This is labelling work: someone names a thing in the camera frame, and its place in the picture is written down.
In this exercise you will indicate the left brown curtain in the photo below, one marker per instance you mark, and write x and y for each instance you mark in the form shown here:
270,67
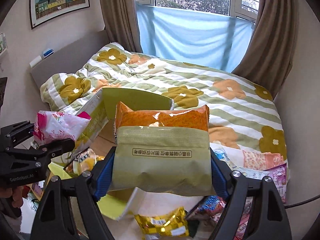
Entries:
121,23

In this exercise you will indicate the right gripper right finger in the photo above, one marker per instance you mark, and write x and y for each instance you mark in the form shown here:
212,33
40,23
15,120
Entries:
267,217

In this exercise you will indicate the purple snack bag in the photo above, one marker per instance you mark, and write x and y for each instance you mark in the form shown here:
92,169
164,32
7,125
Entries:
279,177

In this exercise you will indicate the brown curtain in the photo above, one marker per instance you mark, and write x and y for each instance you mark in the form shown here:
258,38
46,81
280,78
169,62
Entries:
121,23
268,59

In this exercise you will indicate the green cardboard box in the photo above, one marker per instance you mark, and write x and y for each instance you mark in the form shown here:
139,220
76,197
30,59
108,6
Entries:
99,136

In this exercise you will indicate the framed picture of houses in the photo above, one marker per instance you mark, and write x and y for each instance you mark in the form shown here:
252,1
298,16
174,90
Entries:
60,1

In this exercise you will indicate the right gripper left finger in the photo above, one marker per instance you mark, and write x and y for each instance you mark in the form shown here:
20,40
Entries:
69,207

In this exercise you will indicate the white folding table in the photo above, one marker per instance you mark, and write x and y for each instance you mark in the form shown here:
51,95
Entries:
160,204

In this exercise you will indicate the orange green snack bag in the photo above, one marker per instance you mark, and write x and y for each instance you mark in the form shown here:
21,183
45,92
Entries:
163,151

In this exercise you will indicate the orange floral towel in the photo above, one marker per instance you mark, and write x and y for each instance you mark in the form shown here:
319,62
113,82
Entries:
262,161

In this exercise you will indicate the pink snack bag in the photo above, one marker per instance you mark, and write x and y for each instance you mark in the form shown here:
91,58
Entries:
52,126

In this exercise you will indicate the sponge crunch chocolate bag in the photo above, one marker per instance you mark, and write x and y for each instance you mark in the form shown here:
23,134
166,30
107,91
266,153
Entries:
210,209

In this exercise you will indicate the white blue item on headboard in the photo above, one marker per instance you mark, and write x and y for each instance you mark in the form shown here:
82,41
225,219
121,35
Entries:
46,53

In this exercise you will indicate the person's left hand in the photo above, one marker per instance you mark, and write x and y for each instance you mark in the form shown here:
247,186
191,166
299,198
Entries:
16,194

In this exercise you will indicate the floral striped quilt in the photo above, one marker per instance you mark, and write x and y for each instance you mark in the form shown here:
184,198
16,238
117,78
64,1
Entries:
242,114

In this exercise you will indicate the blue cloth over window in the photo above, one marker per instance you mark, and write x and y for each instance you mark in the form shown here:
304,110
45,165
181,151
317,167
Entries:
211,40

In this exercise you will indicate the gold snack bag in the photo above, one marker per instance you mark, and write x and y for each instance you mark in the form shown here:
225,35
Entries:
173,224

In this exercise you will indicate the right brown curtain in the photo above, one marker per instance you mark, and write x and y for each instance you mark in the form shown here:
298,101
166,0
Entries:
268,59

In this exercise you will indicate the grey headboard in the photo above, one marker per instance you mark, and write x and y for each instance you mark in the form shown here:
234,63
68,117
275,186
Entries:
70,58

